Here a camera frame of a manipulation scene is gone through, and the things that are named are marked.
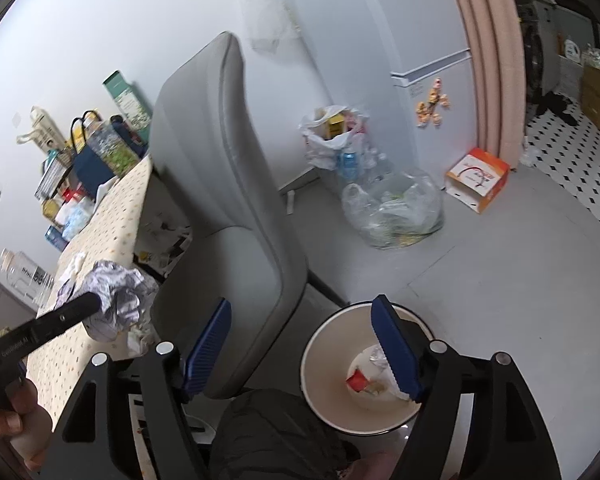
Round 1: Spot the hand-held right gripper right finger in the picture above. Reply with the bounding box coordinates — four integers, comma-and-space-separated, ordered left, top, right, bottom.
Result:
371, 295, 563, 480

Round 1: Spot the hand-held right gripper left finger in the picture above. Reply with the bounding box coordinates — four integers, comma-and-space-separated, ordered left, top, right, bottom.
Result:
40, 298, 232, 480

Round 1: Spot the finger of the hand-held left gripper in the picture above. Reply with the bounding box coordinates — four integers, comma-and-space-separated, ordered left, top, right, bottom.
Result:
0, 291, 102, 362

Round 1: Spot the white plastic bag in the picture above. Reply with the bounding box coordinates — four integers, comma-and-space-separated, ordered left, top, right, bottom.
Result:
349, 342, 417, 402

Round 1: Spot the white trash bin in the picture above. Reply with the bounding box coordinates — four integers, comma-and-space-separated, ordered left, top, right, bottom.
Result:
300, 302, 437, 436

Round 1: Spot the person's left hand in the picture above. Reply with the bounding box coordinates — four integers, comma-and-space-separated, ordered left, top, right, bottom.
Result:
0, 376, 52, 472

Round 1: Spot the large clear water jug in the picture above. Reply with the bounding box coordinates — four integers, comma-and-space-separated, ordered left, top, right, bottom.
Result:
0, 248, 57, 307

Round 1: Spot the floral tablecloth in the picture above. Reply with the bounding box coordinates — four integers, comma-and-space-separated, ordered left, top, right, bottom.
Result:
22, 154, 157, 428

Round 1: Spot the person's dark clothing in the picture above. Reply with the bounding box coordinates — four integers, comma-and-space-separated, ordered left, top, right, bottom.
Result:
209, 389, 363, 480

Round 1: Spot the clear bag of bottles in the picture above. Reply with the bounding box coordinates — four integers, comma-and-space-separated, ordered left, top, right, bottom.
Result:
341, 166, 446, 252

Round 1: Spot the navy lunch bag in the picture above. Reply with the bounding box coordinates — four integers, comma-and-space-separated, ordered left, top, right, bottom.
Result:
71, 109, 148, 192

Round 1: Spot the grey chair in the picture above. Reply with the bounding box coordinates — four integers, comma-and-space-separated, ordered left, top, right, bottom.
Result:
149, 31, 310, 402

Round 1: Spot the orange white cardboard box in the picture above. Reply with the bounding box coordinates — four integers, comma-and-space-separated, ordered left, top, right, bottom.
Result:
444, 147, 511, 214

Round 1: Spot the white paper bag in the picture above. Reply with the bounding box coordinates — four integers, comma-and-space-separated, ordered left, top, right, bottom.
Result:
16, 105, 70, 157

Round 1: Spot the white bag of waste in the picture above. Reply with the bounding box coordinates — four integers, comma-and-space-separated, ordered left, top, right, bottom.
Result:
299, 104, 397, 184

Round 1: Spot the green carton box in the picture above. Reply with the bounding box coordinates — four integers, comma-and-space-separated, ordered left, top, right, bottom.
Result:
102, 70, 154, 144

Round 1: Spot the yellow figure fridge magnet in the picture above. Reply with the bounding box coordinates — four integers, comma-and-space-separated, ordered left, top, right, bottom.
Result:
414, 76, 454, 129

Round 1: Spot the pink curtain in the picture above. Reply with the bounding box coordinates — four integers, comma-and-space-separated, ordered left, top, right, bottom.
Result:
441, 0, 527, 170

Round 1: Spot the white fridge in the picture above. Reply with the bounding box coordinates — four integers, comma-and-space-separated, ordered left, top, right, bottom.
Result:
287, 0, 482, 196

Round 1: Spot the hanging clear plastic bag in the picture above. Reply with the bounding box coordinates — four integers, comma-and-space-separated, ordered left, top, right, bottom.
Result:
237, 0, 303, 54

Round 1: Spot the black wire basket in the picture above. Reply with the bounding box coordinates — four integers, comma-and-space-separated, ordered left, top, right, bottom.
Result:
33, 152, 77, 202

